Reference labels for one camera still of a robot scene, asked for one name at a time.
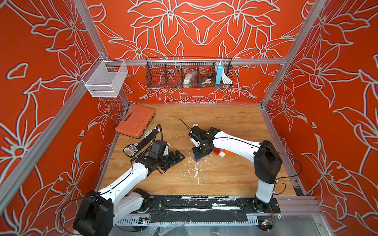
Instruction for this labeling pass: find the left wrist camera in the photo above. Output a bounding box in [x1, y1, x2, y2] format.
[148, 140, 170, 160]

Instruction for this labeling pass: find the orange lego brick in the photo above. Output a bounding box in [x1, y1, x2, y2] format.
[224, 150, 235, 156]

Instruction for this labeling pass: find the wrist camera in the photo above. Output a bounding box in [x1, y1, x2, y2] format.
[189, 126, 205, 147]
[148, 140, 170, 160]

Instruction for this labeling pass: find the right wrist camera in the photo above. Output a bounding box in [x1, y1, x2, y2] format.
[189, 126, 205, 147]

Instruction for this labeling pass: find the black item in basket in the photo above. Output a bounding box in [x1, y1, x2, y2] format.
[198, 76, 213, 86]

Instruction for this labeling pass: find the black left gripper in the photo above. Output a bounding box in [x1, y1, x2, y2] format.
[157, 150, 185, 170]

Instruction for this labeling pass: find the red lego brick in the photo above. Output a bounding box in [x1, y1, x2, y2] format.
[214, 148, 221, 155]

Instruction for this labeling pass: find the white cable bundle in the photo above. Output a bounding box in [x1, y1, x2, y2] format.
[222, 70, 234, 87]

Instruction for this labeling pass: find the orange tool case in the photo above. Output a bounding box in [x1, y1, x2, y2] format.
[115, 105, 156, 139]

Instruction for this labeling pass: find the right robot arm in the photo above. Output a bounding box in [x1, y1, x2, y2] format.
[189, 126, 283, 207]

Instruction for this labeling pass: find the white wire basket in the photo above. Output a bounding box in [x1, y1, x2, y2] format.
[83, 61, 129, 98]

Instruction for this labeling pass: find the black handheld tool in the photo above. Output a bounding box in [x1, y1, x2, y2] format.
[123, 128, 160, 158]

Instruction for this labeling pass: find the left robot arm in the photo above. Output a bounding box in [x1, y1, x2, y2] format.
[73, 150, 185, 236]

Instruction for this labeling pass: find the black wire basket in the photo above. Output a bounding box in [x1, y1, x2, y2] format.
[146, 56, 234, 89]

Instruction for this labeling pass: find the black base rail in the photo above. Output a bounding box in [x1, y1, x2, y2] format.
[136, 195, 281, 223]

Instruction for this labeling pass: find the grey packet in basket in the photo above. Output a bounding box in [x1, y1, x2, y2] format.
[183, 71, 196, 88]

